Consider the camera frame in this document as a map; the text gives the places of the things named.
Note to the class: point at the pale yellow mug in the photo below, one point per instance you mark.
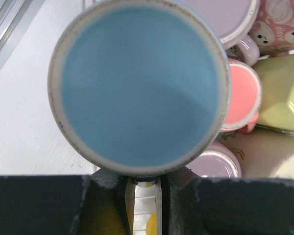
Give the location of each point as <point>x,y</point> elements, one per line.
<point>277,80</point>

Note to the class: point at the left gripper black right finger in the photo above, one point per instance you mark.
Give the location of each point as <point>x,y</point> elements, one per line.
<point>190,205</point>

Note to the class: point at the pink mug white inside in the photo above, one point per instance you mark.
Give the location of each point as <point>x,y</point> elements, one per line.
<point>246,98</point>

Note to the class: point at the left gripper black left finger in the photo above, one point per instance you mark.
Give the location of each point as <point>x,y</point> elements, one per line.
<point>97,204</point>

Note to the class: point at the lavender mug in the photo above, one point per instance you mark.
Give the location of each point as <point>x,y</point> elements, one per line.
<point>231,20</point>

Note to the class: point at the yellow glass cup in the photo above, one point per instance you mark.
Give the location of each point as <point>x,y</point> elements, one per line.
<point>151,226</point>

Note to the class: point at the clear acrylic dish rack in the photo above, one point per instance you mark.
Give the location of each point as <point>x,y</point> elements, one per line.
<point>144,207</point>

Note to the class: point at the pink patterned mug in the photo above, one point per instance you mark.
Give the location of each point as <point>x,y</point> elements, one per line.
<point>273,30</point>

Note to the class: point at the mauve purple mug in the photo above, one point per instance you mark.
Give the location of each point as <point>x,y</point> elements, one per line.
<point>216,161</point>

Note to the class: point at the green-inside patterned mug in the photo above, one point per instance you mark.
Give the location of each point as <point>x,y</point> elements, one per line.
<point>262,153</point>

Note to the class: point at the light blue mug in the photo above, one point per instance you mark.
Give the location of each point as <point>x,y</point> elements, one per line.
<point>139,87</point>

